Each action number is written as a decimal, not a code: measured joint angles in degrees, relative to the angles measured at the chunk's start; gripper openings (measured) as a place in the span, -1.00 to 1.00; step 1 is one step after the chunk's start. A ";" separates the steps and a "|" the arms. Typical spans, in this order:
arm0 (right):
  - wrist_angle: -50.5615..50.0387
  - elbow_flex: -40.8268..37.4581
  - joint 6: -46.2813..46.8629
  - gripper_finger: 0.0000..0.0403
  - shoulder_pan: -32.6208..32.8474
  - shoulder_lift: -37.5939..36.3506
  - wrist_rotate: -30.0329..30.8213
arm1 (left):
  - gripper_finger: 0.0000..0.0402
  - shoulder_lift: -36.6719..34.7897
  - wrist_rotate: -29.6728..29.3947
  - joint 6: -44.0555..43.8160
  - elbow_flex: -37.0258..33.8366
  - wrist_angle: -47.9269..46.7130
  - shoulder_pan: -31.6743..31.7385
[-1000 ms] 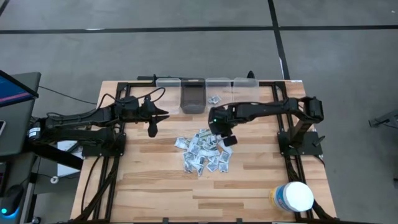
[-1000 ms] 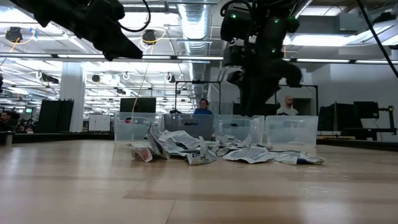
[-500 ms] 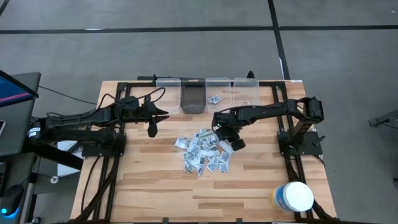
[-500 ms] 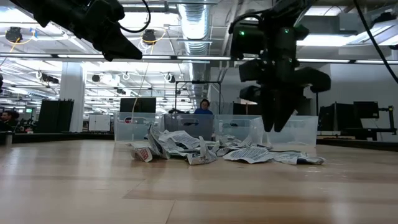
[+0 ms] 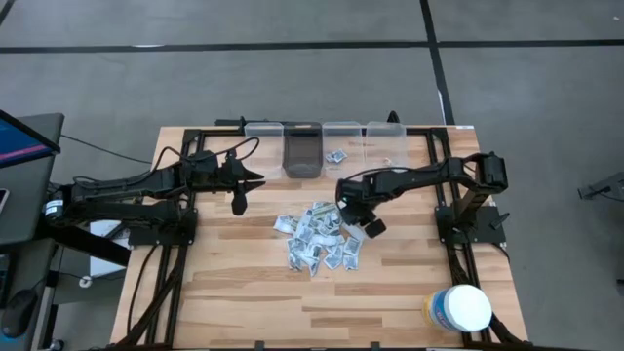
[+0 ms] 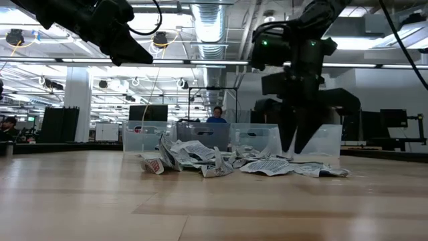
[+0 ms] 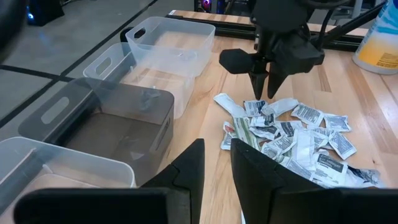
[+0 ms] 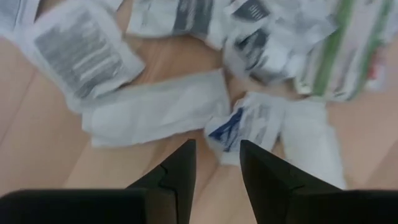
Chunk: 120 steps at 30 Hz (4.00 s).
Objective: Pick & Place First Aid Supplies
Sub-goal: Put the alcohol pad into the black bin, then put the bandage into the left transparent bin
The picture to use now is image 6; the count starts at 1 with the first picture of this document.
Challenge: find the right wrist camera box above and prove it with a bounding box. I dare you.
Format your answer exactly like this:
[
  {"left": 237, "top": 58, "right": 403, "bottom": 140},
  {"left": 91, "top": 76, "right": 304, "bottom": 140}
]
[{"left": 260, "top": 72, "right": 286, "bottom": 97}]

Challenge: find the yellow hanging cable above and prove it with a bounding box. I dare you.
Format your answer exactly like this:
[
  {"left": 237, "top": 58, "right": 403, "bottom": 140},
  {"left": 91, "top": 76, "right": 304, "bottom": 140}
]
[{"left": 140, "top": 66, "right": 160, "bottom": 123}]

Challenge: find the silver spiral ventilation duct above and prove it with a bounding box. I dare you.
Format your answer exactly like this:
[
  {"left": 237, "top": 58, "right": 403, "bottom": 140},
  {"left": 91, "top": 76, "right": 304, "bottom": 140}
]
[{"left": 191, "top": 0, "right": 229, "bottom": 113}]

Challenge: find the person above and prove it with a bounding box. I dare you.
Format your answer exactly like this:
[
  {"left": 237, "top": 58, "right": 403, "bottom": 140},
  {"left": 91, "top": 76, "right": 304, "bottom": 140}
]
[
  {"left": 0, "top": 116, "right": 21, "bottom": 142},
  {"left": 205, "top": 106, "right": 228, "bottom": 124}
]

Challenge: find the black partition panel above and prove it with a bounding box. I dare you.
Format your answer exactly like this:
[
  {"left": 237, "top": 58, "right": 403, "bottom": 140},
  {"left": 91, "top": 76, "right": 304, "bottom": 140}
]
[
  {"left": 39, "top": 106, "right": 80, "bottom": 144},
  {"left": 250, "top": 112, "right": 282, "bottom": 125}
]

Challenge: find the black gantry frame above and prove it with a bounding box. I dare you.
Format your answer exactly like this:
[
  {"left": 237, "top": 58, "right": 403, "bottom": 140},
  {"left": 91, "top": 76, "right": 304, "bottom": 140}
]
[{"left": 187, "top": 86, "right": 239, "bottom": 125}]

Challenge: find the black ceiling mounted device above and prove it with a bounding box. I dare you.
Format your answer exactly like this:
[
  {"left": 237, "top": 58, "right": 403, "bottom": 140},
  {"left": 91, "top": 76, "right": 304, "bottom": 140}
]
[
  {"left": 5, "top": 28, "right": 25, "bottom": 47},
  {"left": 152, "top": 31, "right": 169, "bottom": 49}
]

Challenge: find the rectangular ceiling light panel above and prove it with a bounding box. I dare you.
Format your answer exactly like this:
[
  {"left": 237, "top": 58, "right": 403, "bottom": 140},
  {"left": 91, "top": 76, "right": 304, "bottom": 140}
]
[{"left": 329, "top": 19, "right": 428, "bottom": 52}]

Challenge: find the grey plastic handled bin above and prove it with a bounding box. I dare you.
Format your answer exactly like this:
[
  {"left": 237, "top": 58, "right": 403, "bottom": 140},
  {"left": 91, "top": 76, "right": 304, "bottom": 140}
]
[{"left": 175, "top": 122, "right": 231, "bottom": 157}]

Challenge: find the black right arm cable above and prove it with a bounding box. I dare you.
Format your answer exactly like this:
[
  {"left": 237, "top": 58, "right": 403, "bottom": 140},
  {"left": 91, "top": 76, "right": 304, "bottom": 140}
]
[{"left": 379, "top": 0, "right": 428, "bottom": 91}]

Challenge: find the crumpled white packet blue print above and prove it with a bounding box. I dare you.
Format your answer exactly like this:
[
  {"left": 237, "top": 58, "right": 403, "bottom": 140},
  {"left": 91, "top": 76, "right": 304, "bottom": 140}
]
[{"left": 200, "top": 147, "right": 235, "bottom": 179}]

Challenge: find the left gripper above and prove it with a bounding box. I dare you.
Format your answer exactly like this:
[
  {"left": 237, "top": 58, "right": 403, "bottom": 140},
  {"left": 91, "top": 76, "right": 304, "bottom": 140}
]
[{"left": 66, "top": 0, "right": 154, "bottom": 67}]

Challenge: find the white square pillar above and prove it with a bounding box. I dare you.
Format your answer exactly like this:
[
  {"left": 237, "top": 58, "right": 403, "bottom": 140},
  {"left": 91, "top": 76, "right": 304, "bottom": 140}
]
[{"left": 64, "top": 66, "right": 92, "bottom": 144}]

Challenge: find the long linear ceiling light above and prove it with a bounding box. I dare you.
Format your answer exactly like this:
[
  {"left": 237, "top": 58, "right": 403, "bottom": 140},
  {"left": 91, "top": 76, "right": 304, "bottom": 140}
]
[{"left": 0, "top": 57, "right": 428, "bottom": 70}]

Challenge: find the white packet blue mark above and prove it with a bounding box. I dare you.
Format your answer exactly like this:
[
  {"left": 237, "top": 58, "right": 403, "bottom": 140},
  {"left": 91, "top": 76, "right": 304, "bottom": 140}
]
[{"left": 293, "top": 163, "right": 350, "bottom": 178}]

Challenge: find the white packet black text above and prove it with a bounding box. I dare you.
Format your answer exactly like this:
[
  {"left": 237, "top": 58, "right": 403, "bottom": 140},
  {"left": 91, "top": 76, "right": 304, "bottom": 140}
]
[
  {"left": 233, "top": 145, "right": 272, "bottom": 161},
  {"left": 158, "top": 133, "right": 183, "bottom": 172},
  {"left": 170, "top": 140, "right": 217, "bottom": 161},
  {"left": 239, "top": 158, "right": 295, "bottom": 177},
  {"left": 230, "top": 157, "right": 250, "bottom": 169}
]

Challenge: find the white packet red print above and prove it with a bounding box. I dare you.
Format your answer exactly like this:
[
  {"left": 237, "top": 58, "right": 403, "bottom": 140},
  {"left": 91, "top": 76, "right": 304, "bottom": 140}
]
[{"left": 140, "top": 157, "right": 165, "bottom": 175}]

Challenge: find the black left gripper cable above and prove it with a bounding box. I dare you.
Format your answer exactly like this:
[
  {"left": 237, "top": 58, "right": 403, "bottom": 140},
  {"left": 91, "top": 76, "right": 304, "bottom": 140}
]
[{"left": 128, "top": 0, "right": 163, "bottom": 37}]

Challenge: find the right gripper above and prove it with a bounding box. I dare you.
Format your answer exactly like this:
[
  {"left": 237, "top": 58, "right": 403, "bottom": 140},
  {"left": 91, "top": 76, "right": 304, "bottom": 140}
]
[{"left": 254, "top": 72, "right": 361, "bottom": 155}]

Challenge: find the clear plastic handled bin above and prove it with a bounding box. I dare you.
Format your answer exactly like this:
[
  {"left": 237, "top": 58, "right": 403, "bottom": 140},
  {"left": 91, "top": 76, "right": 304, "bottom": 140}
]
[
  {"left": 229, "top": 123, "right": 285, "bottom": 158},
  {"left": 122, "top": 120, "right": 177, "bottom": 158},
  {"left": 284, "top": 124, "right": 344, "bottom": 159}
]

